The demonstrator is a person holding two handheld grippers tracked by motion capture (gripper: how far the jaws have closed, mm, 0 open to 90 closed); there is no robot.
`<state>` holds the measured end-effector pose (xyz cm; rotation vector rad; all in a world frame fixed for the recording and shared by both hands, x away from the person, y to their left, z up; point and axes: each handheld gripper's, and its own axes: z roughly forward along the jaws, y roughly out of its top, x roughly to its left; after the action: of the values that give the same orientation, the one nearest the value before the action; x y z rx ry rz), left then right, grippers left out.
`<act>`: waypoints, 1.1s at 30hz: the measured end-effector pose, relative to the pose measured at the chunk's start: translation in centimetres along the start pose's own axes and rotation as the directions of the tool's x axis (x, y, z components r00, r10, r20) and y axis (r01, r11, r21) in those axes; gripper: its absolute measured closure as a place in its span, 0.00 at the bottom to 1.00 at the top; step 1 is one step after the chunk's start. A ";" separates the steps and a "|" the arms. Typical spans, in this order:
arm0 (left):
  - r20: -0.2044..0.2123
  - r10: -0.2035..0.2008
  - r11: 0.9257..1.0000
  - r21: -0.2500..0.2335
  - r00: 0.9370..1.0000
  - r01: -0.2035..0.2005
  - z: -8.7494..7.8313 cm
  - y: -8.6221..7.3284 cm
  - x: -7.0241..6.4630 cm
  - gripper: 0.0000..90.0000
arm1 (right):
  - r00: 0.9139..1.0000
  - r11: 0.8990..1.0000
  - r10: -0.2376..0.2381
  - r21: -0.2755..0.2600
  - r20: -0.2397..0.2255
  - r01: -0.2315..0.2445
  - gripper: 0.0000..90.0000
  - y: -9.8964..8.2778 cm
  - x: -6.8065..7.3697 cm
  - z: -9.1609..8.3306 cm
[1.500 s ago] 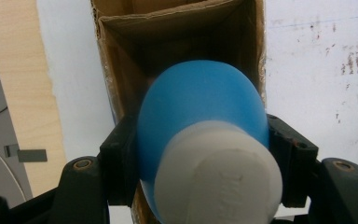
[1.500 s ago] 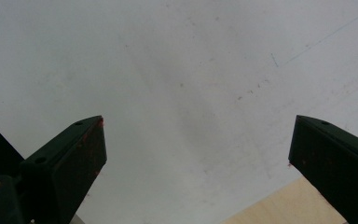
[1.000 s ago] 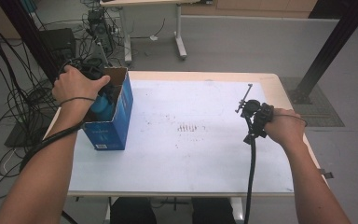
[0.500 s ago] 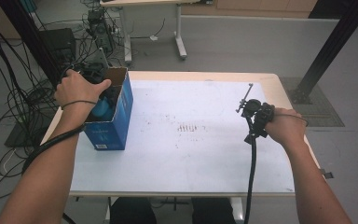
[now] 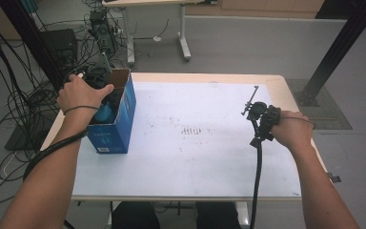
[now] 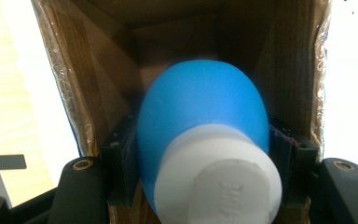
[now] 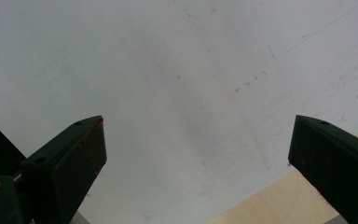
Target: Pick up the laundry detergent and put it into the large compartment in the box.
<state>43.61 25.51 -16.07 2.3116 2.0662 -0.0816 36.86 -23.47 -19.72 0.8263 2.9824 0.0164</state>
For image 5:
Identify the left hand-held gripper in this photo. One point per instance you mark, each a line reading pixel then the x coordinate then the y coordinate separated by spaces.
pixel 97 79

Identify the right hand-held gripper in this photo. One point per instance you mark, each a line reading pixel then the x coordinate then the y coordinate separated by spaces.
pixel 265 119

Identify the blue plastic bottle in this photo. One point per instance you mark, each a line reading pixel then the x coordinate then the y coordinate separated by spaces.
pixel 103 114

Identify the blue cardboard box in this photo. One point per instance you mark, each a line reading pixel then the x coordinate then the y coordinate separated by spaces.
pixel 117 133

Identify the person's left hand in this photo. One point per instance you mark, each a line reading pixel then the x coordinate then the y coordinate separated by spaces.
pixel 77 93

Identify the person's right hand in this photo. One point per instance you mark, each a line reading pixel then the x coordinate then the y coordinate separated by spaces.
pixel 294 129

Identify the black wrist band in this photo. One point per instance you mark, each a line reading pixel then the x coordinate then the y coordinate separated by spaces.
pixel 81 107

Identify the light wooden table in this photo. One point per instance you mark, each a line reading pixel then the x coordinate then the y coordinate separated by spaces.
pixel 279 84

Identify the grey computer tower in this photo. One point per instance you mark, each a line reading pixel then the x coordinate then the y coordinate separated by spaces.
pixel 103 30

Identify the black equipment box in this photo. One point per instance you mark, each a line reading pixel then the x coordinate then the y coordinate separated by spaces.
pixel 60 44

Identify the white table mat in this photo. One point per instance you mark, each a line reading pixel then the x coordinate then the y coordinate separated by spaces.
pixel 187 159

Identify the white desk with metal legs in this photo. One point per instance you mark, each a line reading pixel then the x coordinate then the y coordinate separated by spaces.
pixel 158 3

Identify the person's legs in dark trousers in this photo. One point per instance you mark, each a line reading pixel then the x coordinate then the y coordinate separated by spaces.
pixel 136 216

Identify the black metal frame post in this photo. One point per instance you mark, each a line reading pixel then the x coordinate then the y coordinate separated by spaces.
pixel 31 41
pixel 340 47

